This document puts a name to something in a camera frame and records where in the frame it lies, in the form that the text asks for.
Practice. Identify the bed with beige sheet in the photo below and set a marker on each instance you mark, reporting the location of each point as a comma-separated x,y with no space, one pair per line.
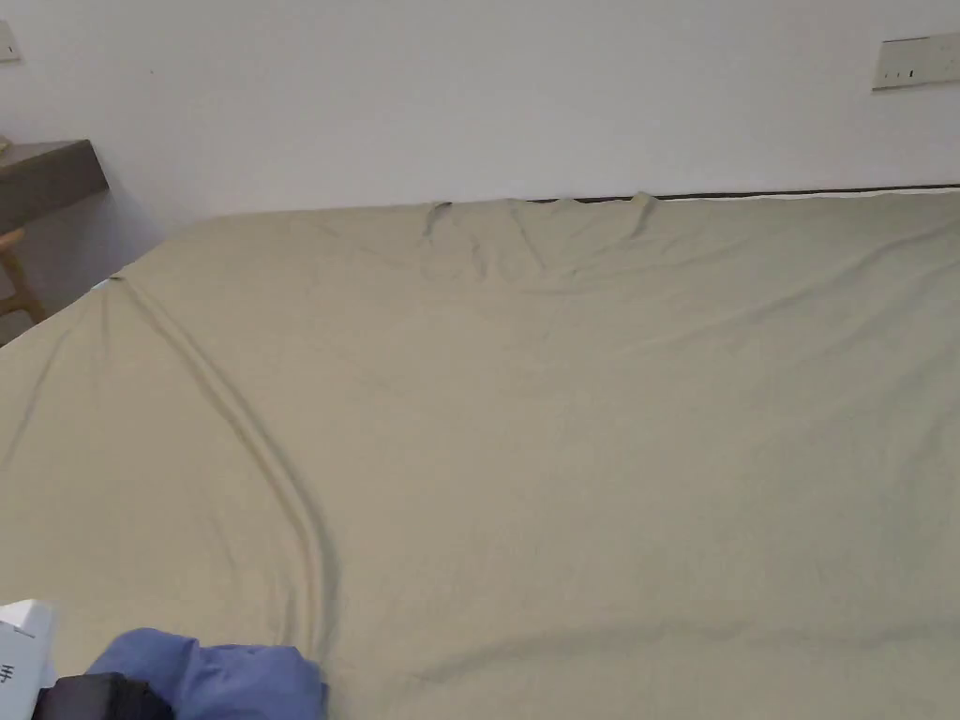
570,420

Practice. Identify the wide wall socket panel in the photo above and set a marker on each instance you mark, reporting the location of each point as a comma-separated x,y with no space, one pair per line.
916,64

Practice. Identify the small wall switch plate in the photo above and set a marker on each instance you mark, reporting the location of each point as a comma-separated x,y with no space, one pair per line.
6,43

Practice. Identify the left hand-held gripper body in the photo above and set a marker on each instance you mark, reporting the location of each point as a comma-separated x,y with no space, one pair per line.
22,652

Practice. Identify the grey wall-mounted shelf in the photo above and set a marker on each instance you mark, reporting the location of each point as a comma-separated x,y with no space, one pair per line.
45,172

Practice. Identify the blue garment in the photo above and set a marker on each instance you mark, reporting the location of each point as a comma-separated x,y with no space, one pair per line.
232,679

